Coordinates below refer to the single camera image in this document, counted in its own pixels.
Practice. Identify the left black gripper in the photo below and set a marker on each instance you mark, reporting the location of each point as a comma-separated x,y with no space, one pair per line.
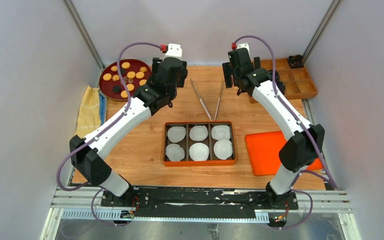
155,62

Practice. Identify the yellow cloth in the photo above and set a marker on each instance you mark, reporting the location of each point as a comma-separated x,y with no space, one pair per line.
89,115

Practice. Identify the white paper cup bottom right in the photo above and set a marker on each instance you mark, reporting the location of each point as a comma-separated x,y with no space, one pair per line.
223,149

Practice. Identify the white paper cup bottom left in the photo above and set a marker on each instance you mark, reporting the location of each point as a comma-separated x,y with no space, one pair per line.
174,152

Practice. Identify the white paper cup top right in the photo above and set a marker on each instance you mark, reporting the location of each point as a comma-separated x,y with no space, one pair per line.
221,132

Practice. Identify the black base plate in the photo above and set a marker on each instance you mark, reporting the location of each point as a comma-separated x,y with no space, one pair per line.
198,203

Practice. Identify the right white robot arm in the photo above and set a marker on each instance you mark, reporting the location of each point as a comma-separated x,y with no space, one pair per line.
304,140

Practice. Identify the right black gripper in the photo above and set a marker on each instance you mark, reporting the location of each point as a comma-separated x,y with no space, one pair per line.
228,72

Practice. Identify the black sandwich cookie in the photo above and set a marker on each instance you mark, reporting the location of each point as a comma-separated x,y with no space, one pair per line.
116,89

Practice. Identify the blue cloth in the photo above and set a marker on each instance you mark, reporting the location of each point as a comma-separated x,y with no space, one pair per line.
103,106

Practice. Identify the black paper cup corner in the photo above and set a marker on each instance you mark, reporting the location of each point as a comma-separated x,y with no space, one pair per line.
295,61

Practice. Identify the metal tongs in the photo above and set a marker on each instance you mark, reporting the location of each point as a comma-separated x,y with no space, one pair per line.
209,96

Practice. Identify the white paper cup bottom middle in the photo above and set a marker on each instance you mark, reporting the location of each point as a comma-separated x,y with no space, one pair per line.
199,152

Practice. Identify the orange compartment box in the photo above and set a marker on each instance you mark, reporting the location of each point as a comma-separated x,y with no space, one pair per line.
187,142

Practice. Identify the wooden compartment organizer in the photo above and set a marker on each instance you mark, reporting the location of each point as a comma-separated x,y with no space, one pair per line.
298,82

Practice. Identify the white paper cup top middle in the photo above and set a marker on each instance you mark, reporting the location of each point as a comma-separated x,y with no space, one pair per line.
198,133

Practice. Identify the dark red round plate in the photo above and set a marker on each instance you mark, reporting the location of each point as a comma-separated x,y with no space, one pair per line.
106,83

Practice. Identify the white paper cup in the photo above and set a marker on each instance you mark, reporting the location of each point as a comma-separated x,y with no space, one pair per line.
223,149
198,133
221,132
176,134
199,152
174,152

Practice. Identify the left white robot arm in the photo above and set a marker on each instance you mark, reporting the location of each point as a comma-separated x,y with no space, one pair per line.
90,152

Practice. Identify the yellow flower cookie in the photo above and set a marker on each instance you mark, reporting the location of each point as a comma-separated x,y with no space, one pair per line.
116,77
143,69

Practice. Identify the yellow round cookie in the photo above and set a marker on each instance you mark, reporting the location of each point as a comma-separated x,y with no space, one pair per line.
130,87
124,94
140,75
131,75
142,82
125,65

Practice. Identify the orange box lid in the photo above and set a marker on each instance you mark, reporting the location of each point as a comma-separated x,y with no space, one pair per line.
263,151

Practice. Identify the white paper cup top left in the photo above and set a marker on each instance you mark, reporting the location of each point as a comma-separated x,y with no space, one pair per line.
176,134

